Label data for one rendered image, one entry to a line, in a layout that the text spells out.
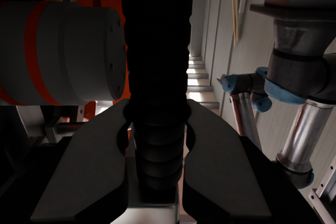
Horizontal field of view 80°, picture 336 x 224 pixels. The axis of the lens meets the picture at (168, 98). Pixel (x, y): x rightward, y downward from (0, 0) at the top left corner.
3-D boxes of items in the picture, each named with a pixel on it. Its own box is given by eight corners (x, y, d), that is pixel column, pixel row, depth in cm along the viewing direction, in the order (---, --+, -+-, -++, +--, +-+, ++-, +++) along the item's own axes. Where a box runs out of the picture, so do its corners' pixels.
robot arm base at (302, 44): (364, 20, 43) (345, 64, 48) (320, 13, 56) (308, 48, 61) (292, 19, 44) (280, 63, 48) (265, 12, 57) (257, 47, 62)
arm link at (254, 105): (276, 96, 88) (271, 113, 92) (260, 86, 97) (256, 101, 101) (259, 98, 86) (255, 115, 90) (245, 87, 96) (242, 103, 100)
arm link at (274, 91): (293, 63, 48) (278, 111, 55) (339, 60, 51) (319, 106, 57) (262, 50, 59) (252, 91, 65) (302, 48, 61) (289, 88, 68)
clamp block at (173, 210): (50, 208, 14) (67, 248, 16) (181, 206, 14) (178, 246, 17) (77, 155, 18) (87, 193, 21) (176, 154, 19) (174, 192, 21)
